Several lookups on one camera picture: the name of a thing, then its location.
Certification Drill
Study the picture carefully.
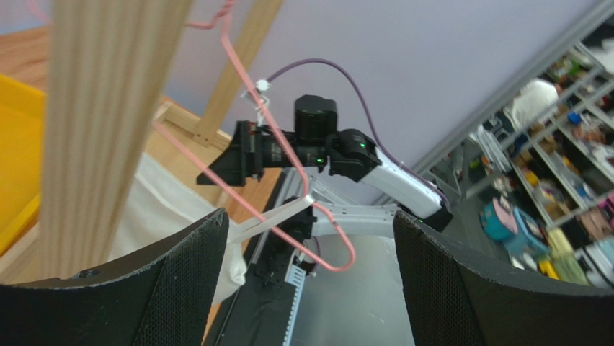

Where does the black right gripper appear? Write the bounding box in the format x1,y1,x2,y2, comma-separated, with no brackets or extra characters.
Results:
208,120,293,187

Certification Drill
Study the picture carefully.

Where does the white tank top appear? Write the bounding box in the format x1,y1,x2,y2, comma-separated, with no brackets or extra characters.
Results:
108,152,316,306

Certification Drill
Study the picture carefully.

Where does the pink wire hanger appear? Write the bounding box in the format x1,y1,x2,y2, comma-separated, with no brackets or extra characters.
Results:
152,1,356,272

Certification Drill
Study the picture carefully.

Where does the yellow plastic tray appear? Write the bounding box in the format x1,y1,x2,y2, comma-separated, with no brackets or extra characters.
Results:
1,75,45,254

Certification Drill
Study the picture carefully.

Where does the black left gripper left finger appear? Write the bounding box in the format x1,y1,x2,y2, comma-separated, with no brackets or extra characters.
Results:
1,209,229,345

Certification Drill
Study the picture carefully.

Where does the cluttered storage shelf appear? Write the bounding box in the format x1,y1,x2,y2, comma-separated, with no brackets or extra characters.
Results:
422,38,614,289

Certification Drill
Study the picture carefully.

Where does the wooden clothes rack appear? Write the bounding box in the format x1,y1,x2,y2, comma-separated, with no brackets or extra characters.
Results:
0,0,285,285

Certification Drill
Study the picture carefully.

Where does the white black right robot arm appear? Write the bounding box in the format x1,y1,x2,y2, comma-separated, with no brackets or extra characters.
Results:
209,94,453,232

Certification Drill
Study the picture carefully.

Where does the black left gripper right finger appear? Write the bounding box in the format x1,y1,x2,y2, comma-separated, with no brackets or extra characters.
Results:
393,211,613,345

